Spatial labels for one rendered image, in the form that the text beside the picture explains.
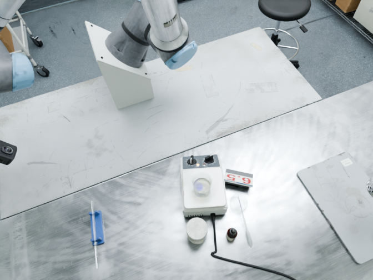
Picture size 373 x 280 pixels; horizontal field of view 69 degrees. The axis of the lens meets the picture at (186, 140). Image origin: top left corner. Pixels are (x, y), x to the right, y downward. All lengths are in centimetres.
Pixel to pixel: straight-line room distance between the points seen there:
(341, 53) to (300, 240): 221
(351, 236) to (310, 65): 194
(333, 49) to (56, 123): 243
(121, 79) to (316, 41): 224
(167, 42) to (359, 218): 76
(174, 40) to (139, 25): 17
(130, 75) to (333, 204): 78
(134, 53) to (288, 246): 78
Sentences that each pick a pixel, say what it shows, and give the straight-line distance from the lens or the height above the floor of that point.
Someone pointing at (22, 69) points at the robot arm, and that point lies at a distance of 66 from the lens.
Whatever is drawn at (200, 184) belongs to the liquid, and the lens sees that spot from 76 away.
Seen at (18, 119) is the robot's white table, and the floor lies 90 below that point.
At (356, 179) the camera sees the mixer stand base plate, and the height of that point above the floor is 91.
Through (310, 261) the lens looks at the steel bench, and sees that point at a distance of 89.
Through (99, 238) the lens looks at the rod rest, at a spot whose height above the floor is 94.
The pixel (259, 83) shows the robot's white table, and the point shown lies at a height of 90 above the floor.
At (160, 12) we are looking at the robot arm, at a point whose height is 134.
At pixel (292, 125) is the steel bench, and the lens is 106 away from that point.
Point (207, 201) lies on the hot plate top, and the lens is 78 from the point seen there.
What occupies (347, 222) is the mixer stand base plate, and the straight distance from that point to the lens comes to 95.
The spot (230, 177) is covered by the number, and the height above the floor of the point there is 92.
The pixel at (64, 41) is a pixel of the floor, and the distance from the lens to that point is 309.
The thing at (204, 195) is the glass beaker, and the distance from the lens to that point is 76.
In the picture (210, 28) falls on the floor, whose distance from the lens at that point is 290.
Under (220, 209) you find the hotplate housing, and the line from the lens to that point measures 80.
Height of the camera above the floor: 173
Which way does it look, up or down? 59 degrees down
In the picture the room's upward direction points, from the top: 5 degrees counter-clockwise
